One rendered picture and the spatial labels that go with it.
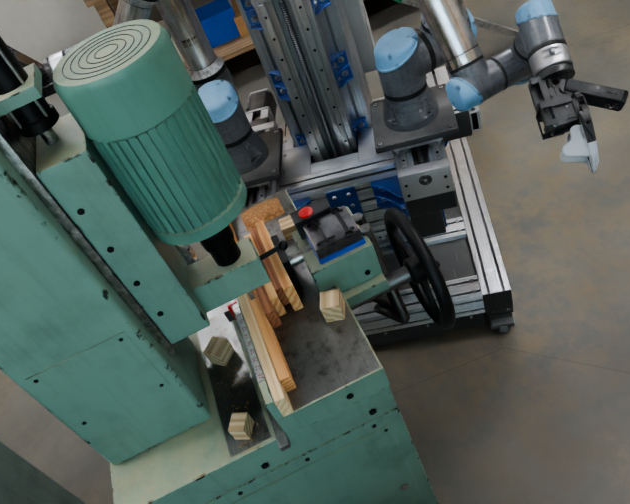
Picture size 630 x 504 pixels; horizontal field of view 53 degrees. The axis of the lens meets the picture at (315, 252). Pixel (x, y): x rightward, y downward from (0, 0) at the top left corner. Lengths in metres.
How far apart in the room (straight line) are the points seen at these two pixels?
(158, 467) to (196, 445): 0.08
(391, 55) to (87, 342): 0.99
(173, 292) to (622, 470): 1.37
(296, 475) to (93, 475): 1.27
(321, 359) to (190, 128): 0.49
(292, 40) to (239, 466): 1.06
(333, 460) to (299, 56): 1.02
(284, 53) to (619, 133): 1.64
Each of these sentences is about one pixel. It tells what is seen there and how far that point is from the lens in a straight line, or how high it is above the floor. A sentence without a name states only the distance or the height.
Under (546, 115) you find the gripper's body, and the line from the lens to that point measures 1.30.
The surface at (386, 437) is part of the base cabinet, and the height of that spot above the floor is 0.63.
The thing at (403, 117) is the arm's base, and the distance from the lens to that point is 1.72.
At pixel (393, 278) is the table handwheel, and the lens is 1.35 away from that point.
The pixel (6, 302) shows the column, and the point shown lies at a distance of 1.05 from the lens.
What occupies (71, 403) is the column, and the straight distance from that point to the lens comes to 1.22.
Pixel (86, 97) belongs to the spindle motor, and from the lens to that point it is 0.91.
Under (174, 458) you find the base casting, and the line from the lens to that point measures 1.33.
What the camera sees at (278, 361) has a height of 0.94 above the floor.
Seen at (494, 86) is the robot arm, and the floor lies 1.05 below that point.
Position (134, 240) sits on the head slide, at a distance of 1.04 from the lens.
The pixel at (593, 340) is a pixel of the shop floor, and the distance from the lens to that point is 2.22.
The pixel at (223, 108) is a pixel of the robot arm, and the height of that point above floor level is 1.02.
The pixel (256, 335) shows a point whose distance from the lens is 1.20.
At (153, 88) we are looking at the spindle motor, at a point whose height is 1.46.
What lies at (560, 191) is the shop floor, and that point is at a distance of 2.68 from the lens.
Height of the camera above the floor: 1.83
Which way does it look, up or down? 43 degrees down
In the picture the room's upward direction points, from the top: 24 degrees counter-clockwise
